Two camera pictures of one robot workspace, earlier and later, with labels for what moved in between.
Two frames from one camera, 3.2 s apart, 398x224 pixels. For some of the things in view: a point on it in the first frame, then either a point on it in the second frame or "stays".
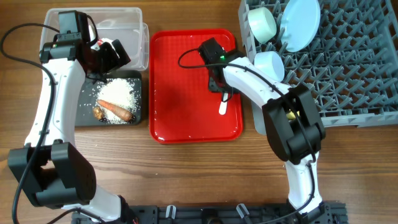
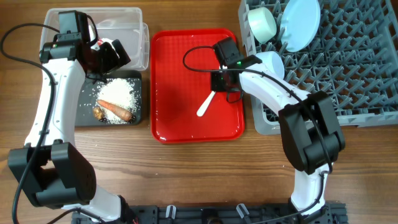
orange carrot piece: [116, 110] stays
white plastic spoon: [223, 105] to [201, 109]
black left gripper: [113, 61] stays
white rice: [120, 93] stays
